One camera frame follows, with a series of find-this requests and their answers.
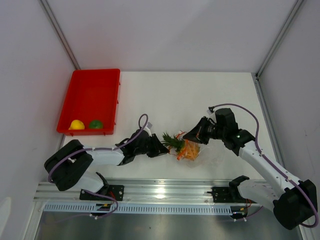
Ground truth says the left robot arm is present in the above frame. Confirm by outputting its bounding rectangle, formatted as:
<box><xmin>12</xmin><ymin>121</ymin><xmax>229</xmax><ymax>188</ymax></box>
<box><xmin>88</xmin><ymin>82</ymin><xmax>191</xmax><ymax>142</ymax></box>
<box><xmin>44</xmin><ymin>129</ymin><xmax>169</xmax><ymax>200</ymax></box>

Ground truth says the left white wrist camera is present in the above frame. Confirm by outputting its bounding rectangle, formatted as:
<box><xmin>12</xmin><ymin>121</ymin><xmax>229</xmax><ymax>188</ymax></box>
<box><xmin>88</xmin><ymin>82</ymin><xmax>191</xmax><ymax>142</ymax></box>
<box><xmin>144</xmin><ymin>122</ymin><xmax>153</xmax><ymax>136</ymax></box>

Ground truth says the white slotted cable duct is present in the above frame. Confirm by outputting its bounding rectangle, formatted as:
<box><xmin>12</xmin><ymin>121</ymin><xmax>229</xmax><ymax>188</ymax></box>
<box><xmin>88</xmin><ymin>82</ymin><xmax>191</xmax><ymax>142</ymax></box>
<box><xmin>43</xmin><ymin>202</ymin><xmax>233</xmax><ymax>216</ymax></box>

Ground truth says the aluminium mounting rail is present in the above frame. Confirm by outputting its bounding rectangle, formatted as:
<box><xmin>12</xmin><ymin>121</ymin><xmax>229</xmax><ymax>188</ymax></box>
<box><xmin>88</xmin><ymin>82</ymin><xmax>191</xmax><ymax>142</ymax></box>
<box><xmin>33</xmin><ymin>178</ymin><xmax>230</xmax><ymax>205</ymax></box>

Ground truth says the green toy lime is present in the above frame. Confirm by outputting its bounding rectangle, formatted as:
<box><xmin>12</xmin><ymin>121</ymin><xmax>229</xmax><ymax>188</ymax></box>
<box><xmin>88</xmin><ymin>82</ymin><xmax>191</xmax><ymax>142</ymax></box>
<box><xmin>88</xmin><ymin>119</ymin><xmax>104</xmax><ymax>129</ymax></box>

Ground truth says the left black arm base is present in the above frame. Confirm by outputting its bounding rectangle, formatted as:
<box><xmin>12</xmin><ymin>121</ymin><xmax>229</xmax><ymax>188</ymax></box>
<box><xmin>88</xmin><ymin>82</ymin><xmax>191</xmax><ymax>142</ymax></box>
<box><xmin>78</xmin><ymin>172</ymin><xmax>125</xmax><ymax>201</ymax></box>

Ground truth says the purple cable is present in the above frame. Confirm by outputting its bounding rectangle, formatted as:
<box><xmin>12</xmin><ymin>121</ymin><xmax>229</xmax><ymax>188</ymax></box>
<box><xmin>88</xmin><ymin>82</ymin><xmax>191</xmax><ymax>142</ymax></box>
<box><xmin>47</xmin><ymin>113</ymin><xmax>149</xmax><ymax>185</ymax></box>
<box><xmin>207</xmin><ymin>103</ymin><xmax>317</xmax><ymax>228</ymax></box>

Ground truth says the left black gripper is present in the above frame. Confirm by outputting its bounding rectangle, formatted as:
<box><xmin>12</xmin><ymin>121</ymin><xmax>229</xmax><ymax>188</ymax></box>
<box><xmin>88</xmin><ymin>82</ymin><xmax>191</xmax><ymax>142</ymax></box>
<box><xmin>134</xmin><ymin>133</ymin><xmax>169</xmax><ymax>158</ymax></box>

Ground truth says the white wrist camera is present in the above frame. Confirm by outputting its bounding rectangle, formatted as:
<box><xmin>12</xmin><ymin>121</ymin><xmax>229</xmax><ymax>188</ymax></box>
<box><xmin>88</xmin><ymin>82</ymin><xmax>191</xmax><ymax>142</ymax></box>
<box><xmin>207</xmin><ymin>106</ymin><xmax>217</xmax><ymax>122</ymax></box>
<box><xmin>144</xmin><ymin>122</ymin><xmax>153</xmax><ymax>136</ymax></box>

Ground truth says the clear zip top bag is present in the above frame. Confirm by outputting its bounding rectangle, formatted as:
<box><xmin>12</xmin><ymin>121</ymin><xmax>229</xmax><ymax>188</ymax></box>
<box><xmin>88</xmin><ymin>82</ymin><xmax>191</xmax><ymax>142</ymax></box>
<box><xmin>169</xmin><ymin>143</ymin><xmax>224</xmax><ymax>168</ymax></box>

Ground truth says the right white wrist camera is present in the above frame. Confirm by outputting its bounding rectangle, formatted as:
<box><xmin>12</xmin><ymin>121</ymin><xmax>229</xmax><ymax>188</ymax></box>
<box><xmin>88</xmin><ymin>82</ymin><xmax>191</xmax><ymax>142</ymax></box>
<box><xmin>207</xmin><ymin>106</ymin><xmax>217</xmax><ymax>122</ymax></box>

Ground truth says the yellow toy lemon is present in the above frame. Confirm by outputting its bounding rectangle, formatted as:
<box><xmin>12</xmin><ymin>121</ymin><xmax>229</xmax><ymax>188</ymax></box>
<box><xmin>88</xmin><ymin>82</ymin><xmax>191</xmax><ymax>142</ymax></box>
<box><xmin>68</xmin><ymin>119</ymin><xmax>85</xmax><ymax>130</ymax></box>

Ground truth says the toy pineapple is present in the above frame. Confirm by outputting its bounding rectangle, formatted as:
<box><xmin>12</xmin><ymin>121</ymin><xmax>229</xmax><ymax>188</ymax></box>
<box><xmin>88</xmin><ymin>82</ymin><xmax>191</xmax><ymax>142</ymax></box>
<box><xmin>162</xmin><ymin>131</ymin><xmax>200</xmax><ymax>161</ymax></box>

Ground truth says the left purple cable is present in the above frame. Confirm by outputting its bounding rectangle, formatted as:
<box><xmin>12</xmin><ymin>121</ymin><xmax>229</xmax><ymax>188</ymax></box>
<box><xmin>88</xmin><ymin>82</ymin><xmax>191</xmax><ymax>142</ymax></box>
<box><xmin>47</xmin><ymin>113</ymin><xmax>149</xmax><ymax>185</ymax></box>

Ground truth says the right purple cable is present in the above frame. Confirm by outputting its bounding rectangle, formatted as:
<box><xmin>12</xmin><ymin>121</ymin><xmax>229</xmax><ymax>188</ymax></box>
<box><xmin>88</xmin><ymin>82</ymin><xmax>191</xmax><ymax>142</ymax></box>
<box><xmin>207</xmin><ymin>103</ymin><xmax>317</xmax><ymax>228</ymax></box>

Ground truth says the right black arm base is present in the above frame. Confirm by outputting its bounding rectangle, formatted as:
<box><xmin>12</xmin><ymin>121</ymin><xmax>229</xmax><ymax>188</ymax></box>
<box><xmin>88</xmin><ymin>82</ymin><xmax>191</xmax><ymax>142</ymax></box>
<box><xmin>207</xmin><ymin>175</ymin><xmax>250</xmax><ymax>204</ymax></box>

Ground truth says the red plastic bin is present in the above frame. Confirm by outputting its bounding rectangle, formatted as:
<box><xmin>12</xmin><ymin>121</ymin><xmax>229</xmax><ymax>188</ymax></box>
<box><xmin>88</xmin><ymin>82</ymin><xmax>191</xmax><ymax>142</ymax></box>
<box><xmin>56</xmin><ymin>68</ymin><xmax>121</xmax><ymax>137</ymax></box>

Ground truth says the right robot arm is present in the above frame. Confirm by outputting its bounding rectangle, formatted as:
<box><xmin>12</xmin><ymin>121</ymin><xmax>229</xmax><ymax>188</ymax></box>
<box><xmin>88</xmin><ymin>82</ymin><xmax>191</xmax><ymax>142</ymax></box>
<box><xmin>183</xmin><ymin>104</ymin><xmax>320</xmax><ymax>230</ymax></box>

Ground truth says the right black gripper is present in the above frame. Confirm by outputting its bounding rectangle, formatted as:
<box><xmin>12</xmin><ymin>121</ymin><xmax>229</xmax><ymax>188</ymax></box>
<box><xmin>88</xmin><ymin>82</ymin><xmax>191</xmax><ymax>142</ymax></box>
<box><xmin>183</xmin><ymin>116</ymin><xmax>226</xmax><ymax>145</ymax></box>

